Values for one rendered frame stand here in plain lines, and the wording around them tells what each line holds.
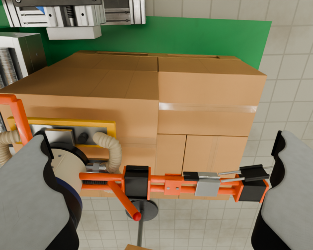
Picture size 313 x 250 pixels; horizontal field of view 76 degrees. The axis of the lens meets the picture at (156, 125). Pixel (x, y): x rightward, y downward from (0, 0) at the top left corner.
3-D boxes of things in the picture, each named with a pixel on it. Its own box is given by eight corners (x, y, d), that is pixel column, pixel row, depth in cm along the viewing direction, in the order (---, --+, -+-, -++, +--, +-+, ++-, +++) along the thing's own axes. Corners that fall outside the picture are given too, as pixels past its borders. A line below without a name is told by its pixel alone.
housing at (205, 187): (192, 186, 66) (194, 197, 62) (195, 170, 63) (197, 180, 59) (212, 186, 66) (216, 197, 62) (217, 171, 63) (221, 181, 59)
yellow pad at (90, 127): (18, 141, 70) (9, 150, 65) (9, 115, 65) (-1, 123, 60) (117, 145, 70) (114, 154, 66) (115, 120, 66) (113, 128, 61)
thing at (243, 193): (230, 190, 67) (235, 202, 62) (235, 173, 63) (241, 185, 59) (255, 191, 67) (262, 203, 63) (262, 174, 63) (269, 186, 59)
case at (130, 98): (60, 130, 127) (23, 175, 92) (45, 66, 107) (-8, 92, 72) (155, 134, 128) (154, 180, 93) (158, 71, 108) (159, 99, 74)
